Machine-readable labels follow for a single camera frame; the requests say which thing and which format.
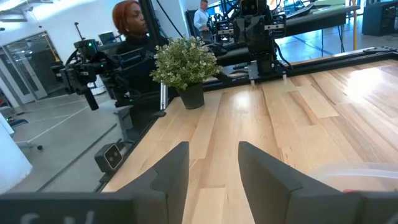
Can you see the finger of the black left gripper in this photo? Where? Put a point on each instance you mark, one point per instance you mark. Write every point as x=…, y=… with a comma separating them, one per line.
x=224, y=31
x=275, y=26

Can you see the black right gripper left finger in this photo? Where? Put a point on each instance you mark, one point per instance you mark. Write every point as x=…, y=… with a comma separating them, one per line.
x=168, y=193

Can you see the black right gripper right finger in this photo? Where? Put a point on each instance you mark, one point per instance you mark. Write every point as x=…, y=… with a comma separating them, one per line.
x=273, y=193

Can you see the clear plastic tupperware container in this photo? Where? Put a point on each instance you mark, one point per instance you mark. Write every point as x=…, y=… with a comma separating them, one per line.
x=357, y=175

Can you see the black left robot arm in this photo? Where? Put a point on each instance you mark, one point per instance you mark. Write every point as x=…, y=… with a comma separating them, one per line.
x=264, y=63

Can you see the person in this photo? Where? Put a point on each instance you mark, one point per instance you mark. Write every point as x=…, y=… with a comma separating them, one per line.
x=201, y=18
x=133, y=21

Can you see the green potted plant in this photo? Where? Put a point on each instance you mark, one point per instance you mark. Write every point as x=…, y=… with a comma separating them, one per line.
x=183, y=62

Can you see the black vertical column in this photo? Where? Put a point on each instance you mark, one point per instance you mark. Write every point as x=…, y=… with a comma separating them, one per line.
x=152, y=18

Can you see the grey stand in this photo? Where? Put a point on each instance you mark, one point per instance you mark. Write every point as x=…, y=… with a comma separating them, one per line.
x=124, y=119

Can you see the black cabinet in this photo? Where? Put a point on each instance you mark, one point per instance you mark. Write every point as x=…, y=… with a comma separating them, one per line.
x=379, y=17

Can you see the white rounded object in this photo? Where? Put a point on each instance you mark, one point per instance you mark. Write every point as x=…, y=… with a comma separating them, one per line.
x=9, y=155

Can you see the glass door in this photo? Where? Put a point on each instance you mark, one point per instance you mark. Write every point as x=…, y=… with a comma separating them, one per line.
x=28, y=68

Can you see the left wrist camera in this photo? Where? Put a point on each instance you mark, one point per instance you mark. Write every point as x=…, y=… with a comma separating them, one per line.
x=248, y=7

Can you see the table-level camera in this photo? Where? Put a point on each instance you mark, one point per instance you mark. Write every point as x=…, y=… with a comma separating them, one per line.
x=109, y=157

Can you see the yellow post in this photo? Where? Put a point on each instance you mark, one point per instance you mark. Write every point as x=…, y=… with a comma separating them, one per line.
x=355, y=25

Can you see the silver aluminium post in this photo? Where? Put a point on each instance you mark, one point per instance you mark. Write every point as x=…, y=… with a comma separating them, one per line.
x=163, y=96

